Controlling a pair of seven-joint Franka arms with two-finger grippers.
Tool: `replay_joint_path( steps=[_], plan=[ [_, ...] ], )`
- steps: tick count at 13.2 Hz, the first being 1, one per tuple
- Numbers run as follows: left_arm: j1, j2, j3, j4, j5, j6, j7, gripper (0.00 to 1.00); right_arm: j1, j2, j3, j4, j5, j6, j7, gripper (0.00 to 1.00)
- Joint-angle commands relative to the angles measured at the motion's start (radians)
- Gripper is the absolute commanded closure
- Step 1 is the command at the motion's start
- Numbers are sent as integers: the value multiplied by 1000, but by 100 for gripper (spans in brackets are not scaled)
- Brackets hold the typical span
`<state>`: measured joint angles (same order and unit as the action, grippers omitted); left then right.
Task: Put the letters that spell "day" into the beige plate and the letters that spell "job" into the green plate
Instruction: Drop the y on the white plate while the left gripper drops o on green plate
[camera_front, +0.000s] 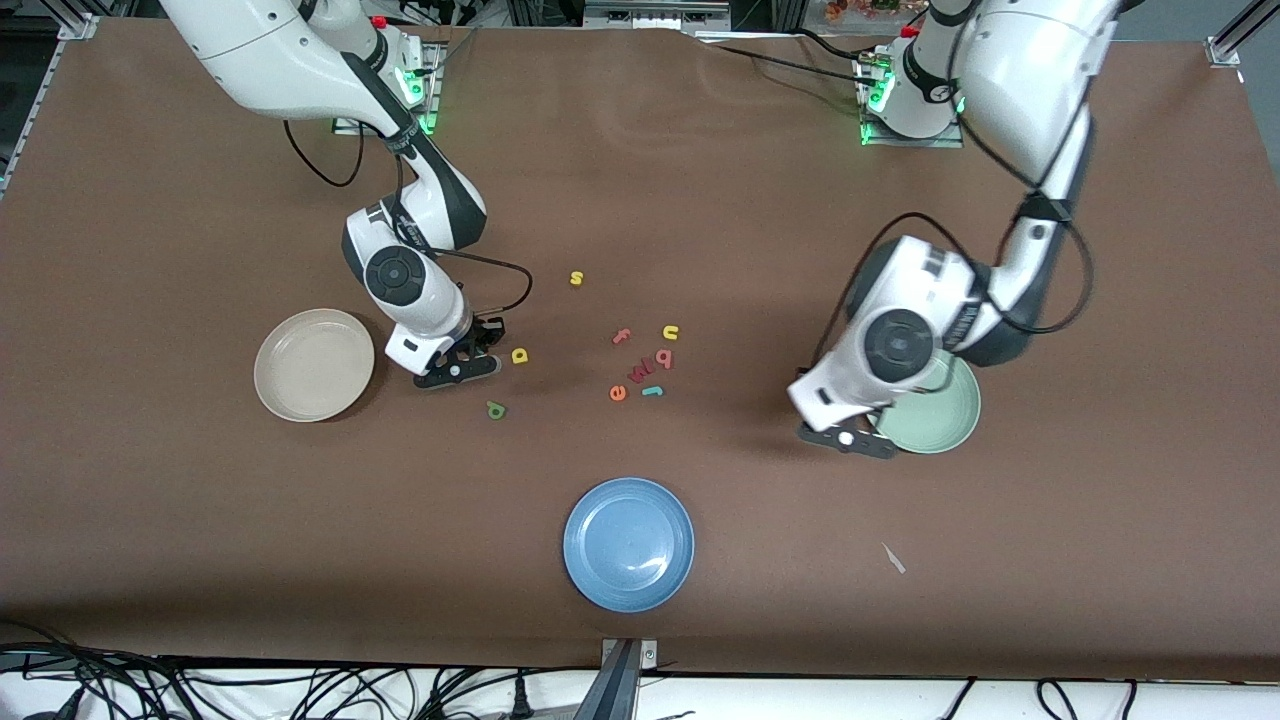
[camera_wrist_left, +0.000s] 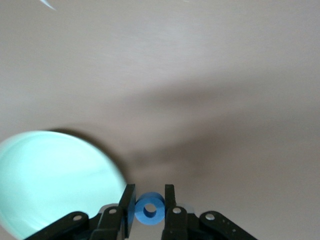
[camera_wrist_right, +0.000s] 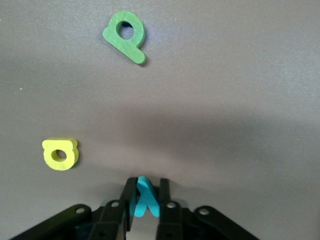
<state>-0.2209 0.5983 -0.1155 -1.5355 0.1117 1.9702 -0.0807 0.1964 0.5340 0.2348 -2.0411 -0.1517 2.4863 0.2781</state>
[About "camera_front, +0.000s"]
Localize beige brown plate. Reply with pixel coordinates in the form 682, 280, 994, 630
254, 308, 376, 423

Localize blue plate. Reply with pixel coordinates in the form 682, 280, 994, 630
563, 477, 696, 613

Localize grey metal box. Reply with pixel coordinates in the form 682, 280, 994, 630
583, 0, 733, 31

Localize green plate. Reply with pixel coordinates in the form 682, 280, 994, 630
875, 345, 982, 455

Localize dried flowers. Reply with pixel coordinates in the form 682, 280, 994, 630
825, 0, 929, 23

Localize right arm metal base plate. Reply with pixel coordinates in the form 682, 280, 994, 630
333, 40, 443, 136

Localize metal table bracket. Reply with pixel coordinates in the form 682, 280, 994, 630
575, 638, 661, 720

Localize black cable on table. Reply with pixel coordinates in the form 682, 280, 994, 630
690, 28, 881, 93

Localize black cable bundle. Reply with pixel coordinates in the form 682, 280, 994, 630
0, 620, 601, 720

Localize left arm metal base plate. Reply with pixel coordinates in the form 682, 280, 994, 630
860, 50, 966, 149

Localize aluminium frame profile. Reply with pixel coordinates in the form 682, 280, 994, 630
1205, 0, 1280, 69
0, 10, 101, 196

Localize black looped cables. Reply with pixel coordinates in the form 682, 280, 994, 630
935, 676, 1141, 720

